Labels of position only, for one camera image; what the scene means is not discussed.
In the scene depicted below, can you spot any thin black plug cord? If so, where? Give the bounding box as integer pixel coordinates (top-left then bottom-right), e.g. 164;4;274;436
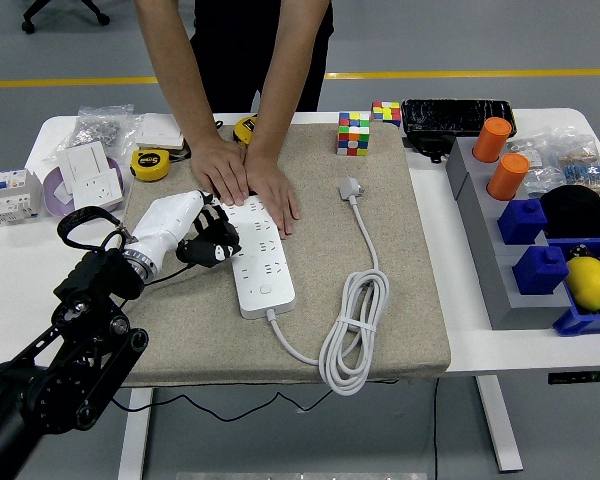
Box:
122;262;401;424

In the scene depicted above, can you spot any large colourful puzzle cube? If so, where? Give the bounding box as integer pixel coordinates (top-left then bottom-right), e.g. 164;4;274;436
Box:
335;111;372;157

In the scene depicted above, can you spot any white switch panel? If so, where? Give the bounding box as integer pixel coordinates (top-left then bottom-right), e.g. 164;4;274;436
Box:
55;140;114;195

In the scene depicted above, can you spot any blue plastic bin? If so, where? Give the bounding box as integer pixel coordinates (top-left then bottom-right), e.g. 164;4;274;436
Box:
547;237;600;337

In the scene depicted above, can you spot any small black device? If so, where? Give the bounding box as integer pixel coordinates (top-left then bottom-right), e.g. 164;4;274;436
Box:
403;132;457;165

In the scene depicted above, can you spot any person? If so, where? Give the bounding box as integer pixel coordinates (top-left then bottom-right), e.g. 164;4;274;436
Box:
189;0;335;114

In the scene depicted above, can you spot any yellow lemon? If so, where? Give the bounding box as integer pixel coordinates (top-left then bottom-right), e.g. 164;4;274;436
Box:
564;255;600;312

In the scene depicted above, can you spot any clear bag of small parts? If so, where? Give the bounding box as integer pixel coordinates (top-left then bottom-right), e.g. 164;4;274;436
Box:
507;134;556;199

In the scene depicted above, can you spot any grey block holder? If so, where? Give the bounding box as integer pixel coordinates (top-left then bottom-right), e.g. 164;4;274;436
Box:
445;137;574;331

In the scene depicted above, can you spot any person's left hand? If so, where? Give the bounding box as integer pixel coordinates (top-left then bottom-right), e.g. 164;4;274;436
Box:
243;152;301;239

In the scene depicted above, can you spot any small colourful puzzle cube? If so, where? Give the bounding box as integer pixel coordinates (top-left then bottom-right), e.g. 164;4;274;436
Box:
370;101;402;128

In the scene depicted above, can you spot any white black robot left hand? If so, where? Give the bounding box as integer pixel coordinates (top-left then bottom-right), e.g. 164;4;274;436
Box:
129;189;244;270

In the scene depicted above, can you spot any black wrapped tray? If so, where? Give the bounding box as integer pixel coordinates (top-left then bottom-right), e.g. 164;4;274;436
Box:
400;98;519;139

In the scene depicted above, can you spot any black table control panel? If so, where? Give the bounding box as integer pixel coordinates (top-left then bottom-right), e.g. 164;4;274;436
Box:
547;370;600;385

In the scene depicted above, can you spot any white switch plate stack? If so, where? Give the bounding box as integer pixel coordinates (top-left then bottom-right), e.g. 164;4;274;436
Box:
135;113;187;151

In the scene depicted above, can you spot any blue square block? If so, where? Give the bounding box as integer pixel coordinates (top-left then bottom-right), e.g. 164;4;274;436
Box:
511;244;570;296
497;198;549;246

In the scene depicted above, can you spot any clear bag of metal nuts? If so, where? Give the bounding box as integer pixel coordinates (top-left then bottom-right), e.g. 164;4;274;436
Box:
42;103;146;164

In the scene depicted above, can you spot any black office chair base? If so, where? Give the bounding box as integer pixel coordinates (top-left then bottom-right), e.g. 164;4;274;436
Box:
21;0;111;35

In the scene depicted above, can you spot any white power strip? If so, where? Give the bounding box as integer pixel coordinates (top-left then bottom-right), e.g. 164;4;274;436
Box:
221;194;297;320

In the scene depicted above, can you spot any grey-brown mat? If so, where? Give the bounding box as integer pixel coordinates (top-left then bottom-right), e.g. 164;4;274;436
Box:
93;123;452;387

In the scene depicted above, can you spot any white wall socket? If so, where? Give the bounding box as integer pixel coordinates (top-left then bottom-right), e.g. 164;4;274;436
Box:
71;169;125;210

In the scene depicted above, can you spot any white blue circuit breaker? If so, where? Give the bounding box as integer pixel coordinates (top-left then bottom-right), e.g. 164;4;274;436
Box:
0;168;44;225

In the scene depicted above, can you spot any person's right hand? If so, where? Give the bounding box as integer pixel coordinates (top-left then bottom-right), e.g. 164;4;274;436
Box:
189;137;254;207

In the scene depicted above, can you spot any purple bowl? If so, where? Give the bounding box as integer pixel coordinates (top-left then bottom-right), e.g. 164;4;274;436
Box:
42;156;126;221

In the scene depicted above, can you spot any black plug adapter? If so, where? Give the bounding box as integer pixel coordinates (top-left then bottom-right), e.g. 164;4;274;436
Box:
195;219;242;256

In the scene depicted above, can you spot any black cloth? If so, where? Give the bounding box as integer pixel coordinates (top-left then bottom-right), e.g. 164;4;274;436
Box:
539;184;600;240

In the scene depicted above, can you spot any white power strip cord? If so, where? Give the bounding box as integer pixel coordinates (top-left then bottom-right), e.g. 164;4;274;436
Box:
265;176;391;397

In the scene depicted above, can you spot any orange cylinder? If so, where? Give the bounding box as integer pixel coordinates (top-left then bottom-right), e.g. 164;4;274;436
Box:
472;116;513;164
486;152;531;201

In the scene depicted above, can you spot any yellow tape measure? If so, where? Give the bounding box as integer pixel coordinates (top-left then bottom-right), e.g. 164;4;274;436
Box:
129;148;173;182
232;113;262;151

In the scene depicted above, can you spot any clear bag of resistors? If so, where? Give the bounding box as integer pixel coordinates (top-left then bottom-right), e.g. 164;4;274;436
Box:
549;127;600;197

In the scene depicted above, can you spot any black table cable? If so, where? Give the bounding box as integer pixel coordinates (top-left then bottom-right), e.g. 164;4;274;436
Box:
432;377;441;480

